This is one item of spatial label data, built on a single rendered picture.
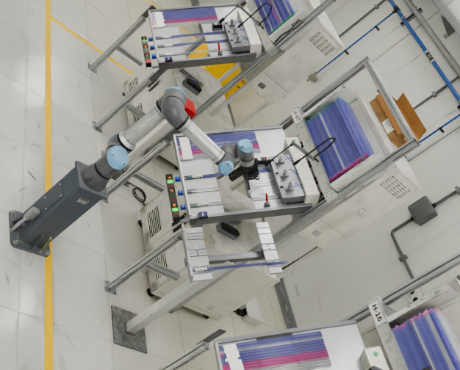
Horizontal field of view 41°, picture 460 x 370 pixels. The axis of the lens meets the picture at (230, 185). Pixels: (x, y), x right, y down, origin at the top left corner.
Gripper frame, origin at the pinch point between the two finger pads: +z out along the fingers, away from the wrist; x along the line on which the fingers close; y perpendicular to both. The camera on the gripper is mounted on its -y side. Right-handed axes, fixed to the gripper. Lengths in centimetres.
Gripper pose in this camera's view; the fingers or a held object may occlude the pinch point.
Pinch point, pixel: (247, 187)
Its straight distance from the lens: 347.4
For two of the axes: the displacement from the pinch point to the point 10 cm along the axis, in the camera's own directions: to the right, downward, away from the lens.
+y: 9.7, -2.2, 0.5
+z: 1.1, 6.5, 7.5
